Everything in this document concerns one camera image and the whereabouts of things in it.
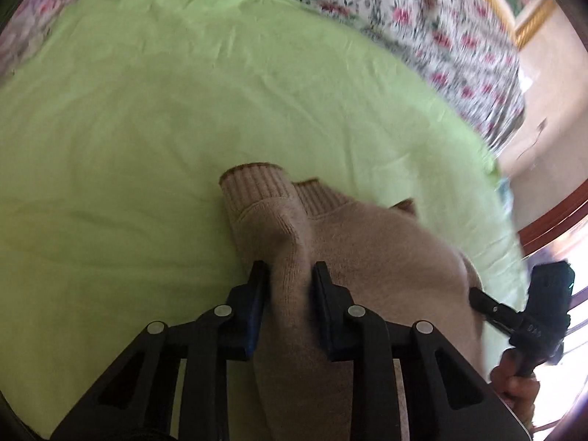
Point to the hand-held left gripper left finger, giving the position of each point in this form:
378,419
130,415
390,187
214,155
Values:
253,321

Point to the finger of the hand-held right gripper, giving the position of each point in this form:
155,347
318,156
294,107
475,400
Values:
494,310

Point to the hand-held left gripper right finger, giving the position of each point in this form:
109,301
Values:
324,305

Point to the beige knitted sweater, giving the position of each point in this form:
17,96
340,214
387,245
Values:
367,257

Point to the person's right hand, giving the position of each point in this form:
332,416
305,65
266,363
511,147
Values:
517,390

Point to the red-brown wooden furniture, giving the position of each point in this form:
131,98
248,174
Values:
558,220

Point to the light green bed sheet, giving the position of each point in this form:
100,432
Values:
183,101

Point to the gold framed painting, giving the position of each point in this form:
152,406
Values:
533,20

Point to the pink flowered white quilt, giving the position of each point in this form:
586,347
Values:
413,18

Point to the pastel floral cloth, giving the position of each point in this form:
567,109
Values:
32,18

